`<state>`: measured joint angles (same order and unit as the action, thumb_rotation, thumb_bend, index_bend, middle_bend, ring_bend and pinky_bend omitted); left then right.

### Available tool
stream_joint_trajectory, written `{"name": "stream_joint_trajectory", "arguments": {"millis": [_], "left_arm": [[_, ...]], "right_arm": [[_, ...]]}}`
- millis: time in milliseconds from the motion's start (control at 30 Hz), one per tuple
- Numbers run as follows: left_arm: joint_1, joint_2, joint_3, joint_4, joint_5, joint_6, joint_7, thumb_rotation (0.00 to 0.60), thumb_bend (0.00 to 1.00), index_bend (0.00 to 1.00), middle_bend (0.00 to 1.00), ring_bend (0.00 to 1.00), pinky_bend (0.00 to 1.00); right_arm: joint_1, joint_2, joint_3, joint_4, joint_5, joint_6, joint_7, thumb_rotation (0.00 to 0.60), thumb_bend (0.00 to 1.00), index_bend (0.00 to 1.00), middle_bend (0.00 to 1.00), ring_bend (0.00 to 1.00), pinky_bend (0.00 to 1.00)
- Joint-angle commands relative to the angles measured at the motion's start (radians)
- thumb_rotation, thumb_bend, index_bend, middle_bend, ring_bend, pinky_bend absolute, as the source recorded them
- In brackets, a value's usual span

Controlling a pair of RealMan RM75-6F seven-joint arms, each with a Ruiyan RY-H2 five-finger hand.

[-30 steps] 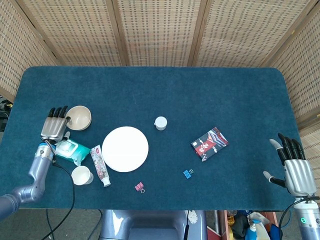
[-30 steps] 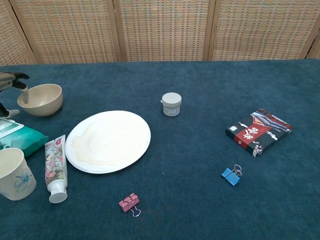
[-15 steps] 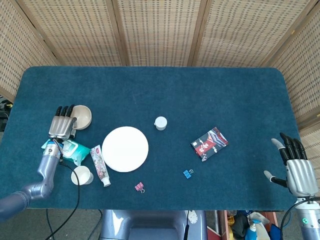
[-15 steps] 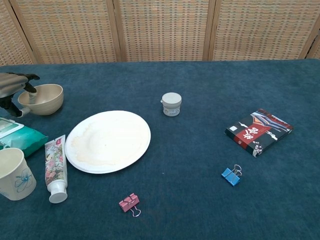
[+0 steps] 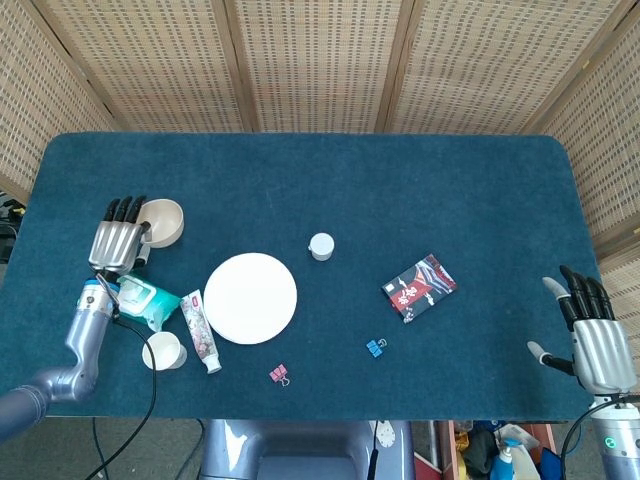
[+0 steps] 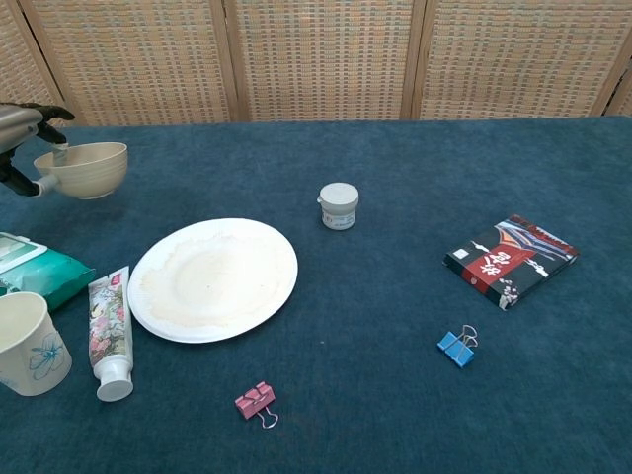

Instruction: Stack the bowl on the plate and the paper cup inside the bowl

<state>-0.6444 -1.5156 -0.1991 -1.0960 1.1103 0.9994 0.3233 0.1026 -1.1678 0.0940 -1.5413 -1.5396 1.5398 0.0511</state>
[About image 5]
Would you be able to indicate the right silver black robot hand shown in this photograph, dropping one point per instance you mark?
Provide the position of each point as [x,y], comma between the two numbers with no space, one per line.
[602,355]

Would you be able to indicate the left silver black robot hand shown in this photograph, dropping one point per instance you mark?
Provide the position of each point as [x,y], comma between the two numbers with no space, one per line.
[112,245]

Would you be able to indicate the beige bowl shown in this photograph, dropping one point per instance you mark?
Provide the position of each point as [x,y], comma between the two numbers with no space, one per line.
[167,225]

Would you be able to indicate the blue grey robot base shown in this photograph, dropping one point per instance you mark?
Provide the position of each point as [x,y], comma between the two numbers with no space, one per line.
[300,450]

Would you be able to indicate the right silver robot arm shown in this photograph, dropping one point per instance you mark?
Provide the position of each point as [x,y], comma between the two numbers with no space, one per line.
[620,445]

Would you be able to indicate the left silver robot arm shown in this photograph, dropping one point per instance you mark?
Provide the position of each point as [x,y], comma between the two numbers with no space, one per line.
[85,330]

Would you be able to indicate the white paper cup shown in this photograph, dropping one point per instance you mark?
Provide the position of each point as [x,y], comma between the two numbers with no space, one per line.
[167,350]

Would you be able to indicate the woven bamboo screen panel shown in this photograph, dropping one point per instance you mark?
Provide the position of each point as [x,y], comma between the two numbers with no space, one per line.
[630,290]
[500,65]
[150,65]
[600,150]
[30,100]
[320,65]

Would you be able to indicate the green wet wipes pack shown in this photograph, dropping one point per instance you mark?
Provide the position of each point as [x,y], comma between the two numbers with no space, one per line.
[155,302]

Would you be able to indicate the black equipment with yellow mark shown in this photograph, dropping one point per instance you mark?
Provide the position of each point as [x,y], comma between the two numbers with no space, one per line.
[7,220]

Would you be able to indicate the floral toothpaste tube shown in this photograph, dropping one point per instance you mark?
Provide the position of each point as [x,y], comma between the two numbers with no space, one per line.
[199,325]

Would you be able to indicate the white round plate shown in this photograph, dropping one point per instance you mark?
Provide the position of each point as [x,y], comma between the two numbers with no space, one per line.
[250,298]

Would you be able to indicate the blue spray bottle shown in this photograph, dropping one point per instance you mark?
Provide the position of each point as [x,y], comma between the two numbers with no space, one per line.
[500,470]

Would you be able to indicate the red storage crate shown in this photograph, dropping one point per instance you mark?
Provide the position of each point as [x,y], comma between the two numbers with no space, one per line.
[444,450]

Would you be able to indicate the dark box with red label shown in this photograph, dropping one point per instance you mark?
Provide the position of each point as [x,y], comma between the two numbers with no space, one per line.
[417,290]

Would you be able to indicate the small white jar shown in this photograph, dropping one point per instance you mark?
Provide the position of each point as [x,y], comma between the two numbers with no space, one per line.
[321,246]

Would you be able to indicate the pink binder clip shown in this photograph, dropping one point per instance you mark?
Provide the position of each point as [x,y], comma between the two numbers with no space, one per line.
[278,373]

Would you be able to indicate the blue binder clip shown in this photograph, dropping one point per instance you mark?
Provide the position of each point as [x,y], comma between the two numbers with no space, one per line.
[373,348]

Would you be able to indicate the dark blue table cloth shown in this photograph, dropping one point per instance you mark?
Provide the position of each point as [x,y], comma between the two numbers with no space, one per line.
[350,190]

